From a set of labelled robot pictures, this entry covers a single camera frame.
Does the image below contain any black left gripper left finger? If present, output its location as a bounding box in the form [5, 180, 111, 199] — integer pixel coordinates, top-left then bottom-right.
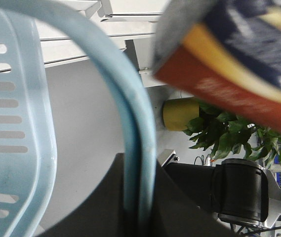
[40, 153, 124, 237]

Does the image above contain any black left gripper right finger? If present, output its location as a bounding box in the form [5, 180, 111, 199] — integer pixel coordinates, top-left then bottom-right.
[152, 164, 236, 237]

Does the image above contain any light blue shopping basket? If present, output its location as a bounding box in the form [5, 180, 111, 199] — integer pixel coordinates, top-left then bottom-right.
[0, 0, 156, 237]

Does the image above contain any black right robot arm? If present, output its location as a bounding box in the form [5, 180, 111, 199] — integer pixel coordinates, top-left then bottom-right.
[163, 158, 281, 229]

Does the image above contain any green potted plant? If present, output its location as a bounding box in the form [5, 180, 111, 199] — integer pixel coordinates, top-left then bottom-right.
[184, 99, 281, 166]

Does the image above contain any yellow plant pot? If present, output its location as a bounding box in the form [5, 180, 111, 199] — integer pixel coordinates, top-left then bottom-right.
[162, 97, 199, 131]

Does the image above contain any white store shelving unit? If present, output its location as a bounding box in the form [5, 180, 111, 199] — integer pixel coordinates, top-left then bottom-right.
[36, 0, 169, 87]

